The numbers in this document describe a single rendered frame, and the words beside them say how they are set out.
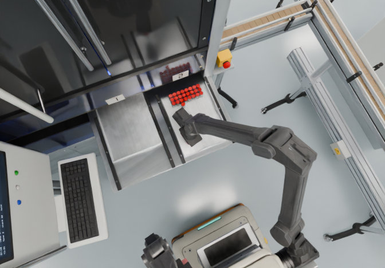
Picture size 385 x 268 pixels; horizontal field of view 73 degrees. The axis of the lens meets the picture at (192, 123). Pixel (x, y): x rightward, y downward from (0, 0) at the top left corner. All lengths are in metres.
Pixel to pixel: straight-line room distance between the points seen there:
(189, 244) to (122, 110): 1.05
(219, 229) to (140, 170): 0.84
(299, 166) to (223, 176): 1.56
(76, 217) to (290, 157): 1.11
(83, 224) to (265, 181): 1.46
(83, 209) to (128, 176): 0.28
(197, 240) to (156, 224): 0.43
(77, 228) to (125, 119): 0.59
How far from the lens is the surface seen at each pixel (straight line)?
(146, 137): 1.37
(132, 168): 1.36
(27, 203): 1.33
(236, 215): 1.98
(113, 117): 1.43
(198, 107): 1.40
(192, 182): 2.21
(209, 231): 1.96
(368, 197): 2.13
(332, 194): 2.54
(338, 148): 1.99
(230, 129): 0.85
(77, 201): 1.48
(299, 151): 0.75
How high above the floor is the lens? 2.21
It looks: 75 degrees down
